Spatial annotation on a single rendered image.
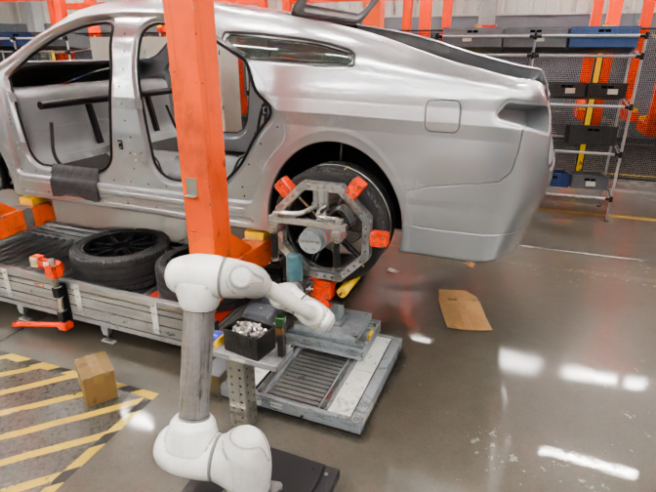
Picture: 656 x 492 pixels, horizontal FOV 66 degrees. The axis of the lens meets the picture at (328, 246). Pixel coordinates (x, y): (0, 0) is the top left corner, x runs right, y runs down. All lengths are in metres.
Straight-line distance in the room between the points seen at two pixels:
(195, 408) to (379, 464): 1.05
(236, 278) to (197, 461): 0.63
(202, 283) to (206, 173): 0.97
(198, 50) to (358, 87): 0.79
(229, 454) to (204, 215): 1.24
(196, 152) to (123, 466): 1.48
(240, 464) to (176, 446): 0.22
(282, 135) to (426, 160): 0.81
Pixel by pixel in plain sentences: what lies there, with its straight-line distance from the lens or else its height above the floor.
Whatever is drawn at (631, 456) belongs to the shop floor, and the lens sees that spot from 2.91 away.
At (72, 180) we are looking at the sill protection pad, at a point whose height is 0.92.
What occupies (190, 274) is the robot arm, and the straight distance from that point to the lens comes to 1.62.
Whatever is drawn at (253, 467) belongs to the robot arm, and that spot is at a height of 0.53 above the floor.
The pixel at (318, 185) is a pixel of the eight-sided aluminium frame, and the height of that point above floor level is 1.11.
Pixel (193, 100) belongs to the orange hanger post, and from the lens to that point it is 2.45.
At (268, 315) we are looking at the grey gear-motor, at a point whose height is 0.40.
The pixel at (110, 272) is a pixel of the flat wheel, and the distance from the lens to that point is 3.51.
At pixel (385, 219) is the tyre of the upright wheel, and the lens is 2.67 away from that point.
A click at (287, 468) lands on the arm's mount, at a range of 2.04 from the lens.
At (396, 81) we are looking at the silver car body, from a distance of 2.58.
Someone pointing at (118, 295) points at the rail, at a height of 0.38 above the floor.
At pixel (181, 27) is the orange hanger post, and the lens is 2.46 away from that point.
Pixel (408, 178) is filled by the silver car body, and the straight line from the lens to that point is 2.62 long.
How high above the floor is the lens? 1.77
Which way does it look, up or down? 22 degrees down
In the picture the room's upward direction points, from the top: straight up
